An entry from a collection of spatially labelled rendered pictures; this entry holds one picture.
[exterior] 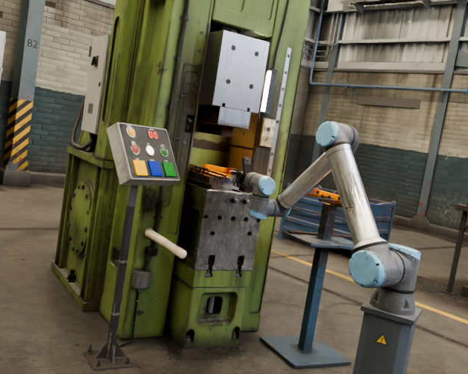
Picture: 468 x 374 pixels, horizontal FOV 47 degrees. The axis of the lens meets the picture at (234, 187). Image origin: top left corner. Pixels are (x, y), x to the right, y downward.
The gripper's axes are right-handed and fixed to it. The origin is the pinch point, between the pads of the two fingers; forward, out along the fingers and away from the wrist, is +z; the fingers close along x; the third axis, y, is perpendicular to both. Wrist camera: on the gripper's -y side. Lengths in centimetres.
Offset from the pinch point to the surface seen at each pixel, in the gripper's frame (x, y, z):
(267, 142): 30.1, -17.9, 15.3
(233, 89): -5.7, -44.0, 3.7
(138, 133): -61, -13, -11
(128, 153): -68, -4, -20
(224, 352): 9, 102, -9
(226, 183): -1.2, 7.9, 2.9
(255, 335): 43, 103, 11
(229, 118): -5.7, -28.1, 3.4
